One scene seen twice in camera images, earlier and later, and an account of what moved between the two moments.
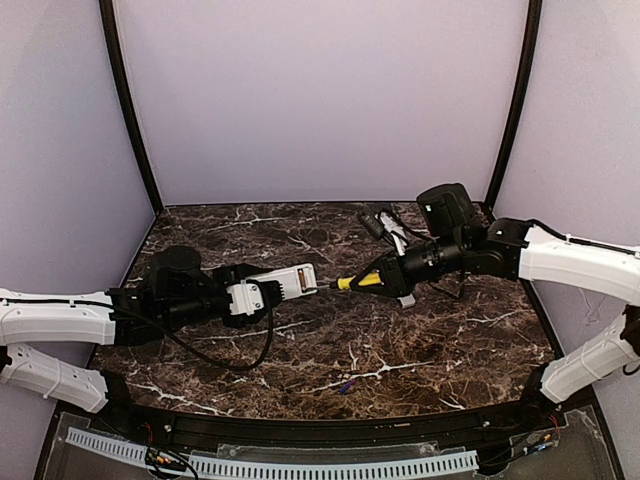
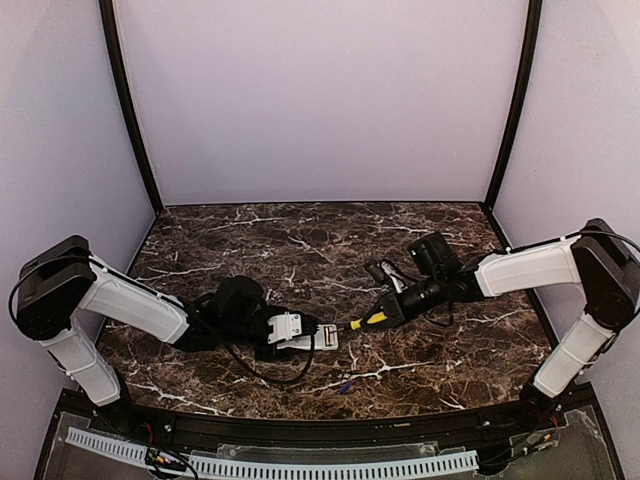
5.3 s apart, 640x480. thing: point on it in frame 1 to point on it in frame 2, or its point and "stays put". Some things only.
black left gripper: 270,298 to 266,347
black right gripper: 393,273 to 396,307
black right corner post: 521,101 stays put
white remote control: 295,280 to 326,339
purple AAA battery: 346,386 stays put
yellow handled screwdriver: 372,279 to 356,324
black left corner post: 129,111 stays put
